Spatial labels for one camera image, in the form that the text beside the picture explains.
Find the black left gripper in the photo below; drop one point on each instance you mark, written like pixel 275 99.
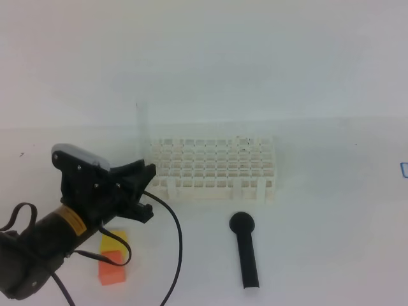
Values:
pixel 98 196

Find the clear glass test tube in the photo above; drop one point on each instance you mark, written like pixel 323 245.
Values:
pixel 142 123

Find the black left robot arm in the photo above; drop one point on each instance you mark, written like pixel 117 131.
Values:
pixel 30 258

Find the white test tube rack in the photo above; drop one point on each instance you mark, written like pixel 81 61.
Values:
pixel 237 168

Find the yellow foam cube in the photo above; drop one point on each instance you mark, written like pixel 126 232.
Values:
pixel 109 244

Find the orange foam cube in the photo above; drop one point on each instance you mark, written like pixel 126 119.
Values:
pixel 110 274

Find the black round-headed cylinder tool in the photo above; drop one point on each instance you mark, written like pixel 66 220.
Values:
pixel 242 224

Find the blue outlined label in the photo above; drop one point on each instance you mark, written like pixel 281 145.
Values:
pixel 404 170

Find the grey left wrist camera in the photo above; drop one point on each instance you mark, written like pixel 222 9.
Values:
pixel 68 158

